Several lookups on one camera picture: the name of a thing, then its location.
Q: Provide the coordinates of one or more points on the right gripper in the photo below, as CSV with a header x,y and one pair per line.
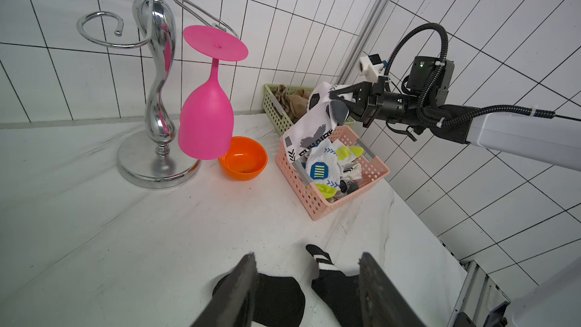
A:
x,y
420,102

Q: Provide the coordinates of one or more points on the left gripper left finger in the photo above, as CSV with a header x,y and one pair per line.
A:
x,y
233,303

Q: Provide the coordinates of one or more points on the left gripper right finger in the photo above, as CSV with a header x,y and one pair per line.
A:
x,y
381,302

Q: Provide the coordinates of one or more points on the black sock white stripes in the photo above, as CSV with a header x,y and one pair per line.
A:
x,y
337,290

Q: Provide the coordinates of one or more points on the black white sock pile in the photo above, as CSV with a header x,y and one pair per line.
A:
x,y
278,301

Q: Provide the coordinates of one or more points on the tan beige sock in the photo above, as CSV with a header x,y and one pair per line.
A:
x,y
295,104

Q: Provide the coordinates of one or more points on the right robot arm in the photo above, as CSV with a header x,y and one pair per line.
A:
x,y
542,135

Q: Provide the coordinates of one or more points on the pink plastic basket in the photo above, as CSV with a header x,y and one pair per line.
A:
x,y
321,197

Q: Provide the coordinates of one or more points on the green plastic basket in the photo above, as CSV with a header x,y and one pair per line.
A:
x,y
276,113

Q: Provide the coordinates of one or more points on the orange plastic bowl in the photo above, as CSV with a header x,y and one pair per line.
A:
x,y
245,160

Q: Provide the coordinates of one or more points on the pink plastic goblet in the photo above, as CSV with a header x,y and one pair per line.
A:
x,y
207,117

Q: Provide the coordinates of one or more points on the aluminium rail frame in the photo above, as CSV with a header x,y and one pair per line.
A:
x,y
478,298

